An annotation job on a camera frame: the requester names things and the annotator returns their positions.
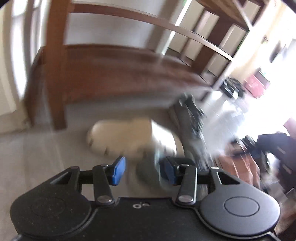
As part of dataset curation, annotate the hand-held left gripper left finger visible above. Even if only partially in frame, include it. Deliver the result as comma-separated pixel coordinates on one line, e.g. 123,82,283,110
50,156,126,206

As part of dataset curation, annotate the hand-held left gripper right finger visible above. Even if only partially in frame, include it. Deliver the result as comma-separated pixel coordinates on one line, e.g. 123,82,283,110
159,157,244,206

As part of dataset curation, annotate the grey lace-up sneaker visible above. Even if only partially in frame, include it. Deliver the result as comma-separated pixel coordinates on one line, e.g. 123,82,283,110
135,148,178,193
168,94,215,172

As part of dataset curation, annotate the white heart print slide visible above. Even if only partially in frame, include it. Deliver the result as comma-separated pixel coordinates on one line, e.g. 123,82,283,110
87,118,179,161

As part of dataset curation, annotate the brown wooden shoe rack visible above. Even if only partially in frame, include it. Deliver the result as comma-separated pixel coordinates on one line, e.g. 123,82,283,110
23,0,271,130

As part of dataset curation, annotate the red box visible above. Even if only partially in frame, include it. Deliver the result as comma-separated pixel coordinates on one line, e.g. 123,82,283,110
245,70,271,98

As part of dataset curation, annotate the dark object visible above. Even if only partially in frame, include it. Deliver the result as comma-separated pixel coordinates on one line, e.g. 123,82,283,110
221,77,244,99

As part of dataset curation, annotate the white plain door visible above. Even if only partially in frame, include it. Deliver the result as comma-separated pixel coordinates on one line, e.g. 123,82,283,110
162,0,248,77

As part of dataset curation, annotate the white panelled door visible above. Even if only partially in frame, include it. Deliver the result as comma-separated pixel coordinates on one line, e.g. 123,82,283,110
0,0,31,116

